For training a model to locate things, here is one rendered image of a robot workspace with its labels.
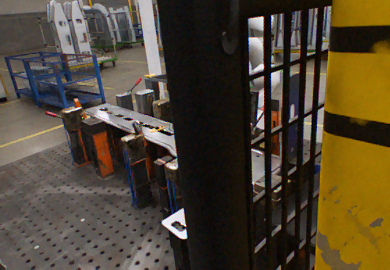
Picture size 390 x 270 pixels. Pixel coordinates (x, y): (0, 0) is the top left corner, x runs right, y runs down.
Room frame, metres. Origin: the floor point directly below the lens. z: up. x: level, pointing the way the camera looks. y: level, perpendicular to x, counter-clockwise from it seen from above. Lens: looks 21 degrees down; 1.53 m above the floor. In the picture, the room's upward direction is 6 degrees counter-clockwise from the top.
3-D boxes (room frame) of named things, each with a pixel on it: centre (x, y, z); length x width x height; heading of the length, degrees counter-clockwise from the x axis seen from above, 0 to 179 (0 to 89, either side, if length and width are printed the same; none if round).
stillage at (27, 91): (6.70, 3.32, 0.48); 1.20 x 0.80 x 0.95; 45
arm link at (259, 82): (1.59, -0.41, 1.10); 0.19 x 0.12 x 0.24; 64
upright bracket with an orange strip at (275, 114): (1.04, -0.31, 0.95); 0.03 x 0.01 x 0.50; 41
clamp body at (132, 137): (1.20, 0.28, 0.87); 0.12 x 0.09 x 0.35; 131
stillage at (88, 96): (5.69, 2.36, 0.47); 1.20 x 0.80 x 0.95; 47
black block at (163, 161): (1.04, 0.13, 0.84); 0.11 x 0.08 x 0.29; 131
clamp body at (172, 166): (0.92, 0.07, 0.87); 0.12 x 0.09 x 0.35; 131
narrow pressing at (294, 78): (0.80, -0.29, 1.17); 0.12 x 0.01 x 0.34; 131
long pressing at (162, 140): (1.37, 0.20, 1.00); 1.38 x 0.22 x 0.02; 41
